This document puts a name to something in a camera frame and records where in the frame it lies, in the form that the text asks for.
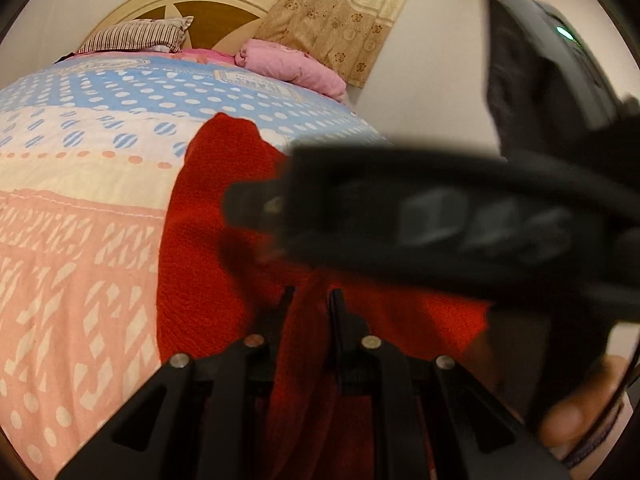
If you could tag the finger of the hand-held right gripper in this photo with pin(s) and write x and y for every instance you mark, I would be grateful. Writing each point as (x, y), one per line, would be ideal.
(250, 205)

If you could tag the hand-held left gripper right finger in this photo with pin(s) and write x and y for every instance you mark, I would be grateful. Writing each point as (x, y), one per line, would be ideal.
(342, 325)

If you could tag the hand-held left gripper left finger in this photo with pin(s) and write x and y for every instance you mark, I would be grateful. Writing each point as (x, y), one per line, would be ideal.
(277, 325)

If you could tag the red knitted sweater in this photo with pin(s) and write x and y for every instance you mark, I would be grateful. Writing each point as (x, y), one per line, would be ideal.
(220, 270)

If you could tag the person's right hand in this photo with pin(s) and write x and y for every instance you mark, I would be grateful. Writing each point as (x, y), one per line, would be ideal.
(575, 410)

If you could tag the pink pillow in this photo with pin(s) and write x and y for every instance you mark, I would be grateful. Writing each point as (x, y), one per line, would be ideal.
(300, 67)

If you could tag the pink floral sheet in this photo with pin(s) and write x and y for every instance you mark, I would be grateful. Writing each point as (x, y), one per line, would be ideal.
(210, 56)

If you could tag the cream wooden headboard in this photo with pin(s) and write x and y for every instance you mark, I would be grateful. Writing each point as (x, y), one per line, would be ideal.
(220, 25)

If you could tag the polka dot bedspread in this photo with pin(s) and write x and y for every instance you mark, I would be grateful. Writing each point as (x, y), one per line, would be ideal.
(75, 260)

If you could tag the striped pillow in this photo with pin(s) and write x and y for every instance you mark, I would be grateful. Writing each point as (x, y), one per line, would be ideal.
(135, 35)

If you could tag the beige floral curtain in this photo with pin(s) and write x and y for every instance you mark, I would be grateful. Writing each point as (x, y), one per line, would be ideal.
(345, 20)

